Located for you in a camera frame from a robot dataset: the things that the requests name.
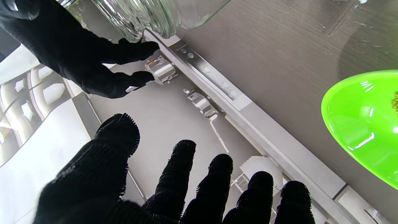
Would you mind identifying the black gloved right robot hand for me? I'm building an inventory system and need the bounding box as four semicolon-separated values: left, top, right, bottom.
0;0;160;99

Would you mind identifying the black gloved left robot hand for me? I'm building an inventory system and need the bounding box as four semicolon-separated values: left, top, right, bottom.
33;113;316;224

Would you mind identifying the clear glass jar lid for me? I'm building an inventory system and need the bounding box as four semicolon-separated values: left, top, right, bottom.
58;0;176;42

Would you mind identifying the clear glass jar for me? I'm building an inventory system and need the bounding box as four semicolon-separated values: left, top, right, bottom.
168;0;232;30

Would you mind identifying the bright green plastic bowl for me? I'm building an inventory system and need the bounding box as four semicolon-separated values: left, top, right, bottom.
321;70;398;190

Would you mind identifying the printed kitchen backdrop poster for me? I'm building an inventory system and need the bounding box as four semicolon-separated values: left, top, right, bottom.
0;28;392;224

